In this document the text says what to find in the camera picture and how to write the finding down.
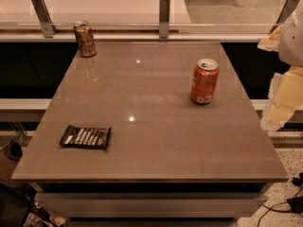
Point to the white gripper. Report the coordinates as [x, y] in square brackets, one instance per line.
[292, 44]

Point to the black rxbar chocolate wrapper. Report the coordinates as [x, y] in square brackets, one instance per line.
[85, 137]

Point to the red orange soda can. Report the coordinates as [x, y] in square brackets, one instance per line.
[204, 81]

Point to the brown gold drink can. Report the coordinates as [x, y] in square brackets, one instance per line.
[85, 39]

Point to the dark round bin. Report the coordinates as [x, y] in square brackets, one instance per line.
[13, 151]

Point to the right metal railing bracket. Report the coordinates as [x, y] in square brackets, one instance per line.
[288, 8]

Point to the black power adapter with cable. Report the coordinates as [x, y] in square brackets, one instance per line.
[295, 203]

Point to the left metal railing bracket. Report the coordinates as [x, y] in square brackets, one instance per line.
[47, 27]

